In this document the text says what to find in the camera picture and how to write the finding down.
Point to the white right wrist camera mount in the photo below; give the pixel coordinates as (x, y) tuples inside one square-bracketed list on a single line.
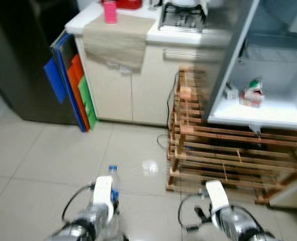
[(217, 196)]

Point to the beige hanging cloth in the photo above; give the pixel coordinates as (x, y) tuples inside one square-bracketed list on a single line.
[(118, 45)]

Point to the white red green carton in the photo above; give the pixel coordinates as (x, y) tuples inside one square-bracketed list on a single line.
[(251, 95)]

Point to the small white packet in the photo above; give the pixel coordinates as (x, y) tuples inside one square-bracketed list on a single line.
[(230, 92)]

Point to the clear water bottle blue cap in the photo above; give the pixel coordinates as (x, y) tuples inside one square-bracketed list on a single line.
[(112, 173)]

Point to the green cutting board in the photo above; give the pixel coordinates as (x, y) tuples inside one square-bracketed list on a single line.
[(88, 105)]

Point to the blue cutting board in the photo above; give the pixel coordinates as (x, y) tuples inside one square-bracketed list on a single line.
[(54, 80)]

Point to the wooden wine rack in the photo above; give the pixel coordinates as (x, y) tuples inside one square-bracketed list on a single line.
[(223, 150)]

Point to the tall black appliance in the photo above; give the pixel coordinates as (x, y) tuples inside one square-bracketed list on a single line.
[(22, 60)]

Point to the beige panel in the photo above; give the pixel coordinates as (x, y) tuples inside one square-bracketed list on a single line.
[(291, 196)]

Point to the white pot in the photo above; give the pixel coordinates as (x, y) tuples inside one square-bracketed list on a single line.
[(184, 3)]

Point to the blue framed dark board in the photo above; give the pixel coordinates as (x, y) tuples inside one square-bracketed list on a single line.
[(63, 45)]

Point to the red container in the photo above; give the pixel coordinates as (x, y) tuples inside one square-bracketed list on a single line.
[(129, 4)]

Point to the orange cutting board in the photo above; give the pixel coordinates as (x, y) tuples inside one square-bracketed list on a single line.
[(75, 80)]

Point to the pink container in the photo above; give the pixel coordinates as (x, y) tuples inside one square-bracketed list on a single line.
[(110, 12)]

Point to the white kitchen countertop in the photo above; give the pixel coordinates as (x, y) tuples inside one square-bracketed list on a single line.
[(156, 35)]

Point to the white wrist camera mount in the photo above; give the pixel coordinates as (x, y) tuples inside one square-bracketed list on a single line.
[(217, 196), (103, 196)]

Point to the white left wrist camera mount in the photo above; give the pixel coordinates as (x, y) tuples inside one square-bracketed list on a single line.
[(103, 196)]

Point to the cream kitchen base cabinet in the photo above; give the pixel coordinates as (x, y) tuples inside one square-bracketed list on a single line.
[(148, 90)]

